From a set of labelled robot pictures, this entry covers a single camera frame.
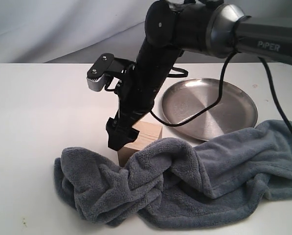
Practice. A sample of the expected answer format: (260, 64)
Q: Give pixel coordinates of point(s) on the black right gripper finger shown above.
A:
(116, 140)

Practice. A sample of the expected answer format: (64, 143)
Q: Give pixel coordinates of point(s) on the wooden cube block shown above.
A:
(148, 133)

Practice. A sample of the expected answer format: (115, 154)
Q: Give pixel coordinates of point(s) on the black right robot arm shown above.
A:
(210, 28)

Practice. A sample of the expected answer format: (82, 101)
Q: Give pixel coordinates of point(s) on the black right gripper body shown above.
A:
(145, 83)

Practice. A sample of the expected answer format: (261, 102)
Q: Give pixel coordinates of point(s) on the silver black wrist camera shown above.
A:
(96, 74)

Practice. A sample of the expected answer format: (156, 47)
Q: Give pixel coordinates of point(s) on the round steel plate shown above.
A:
(181, 101)

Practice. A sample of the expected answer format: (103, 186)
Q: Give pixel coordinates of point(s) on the white backdrop sheet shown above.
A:
(70, 31)

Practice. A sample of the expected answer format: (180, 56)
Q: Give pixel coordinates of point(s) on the blue fleece towel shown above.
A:
(173, 185)

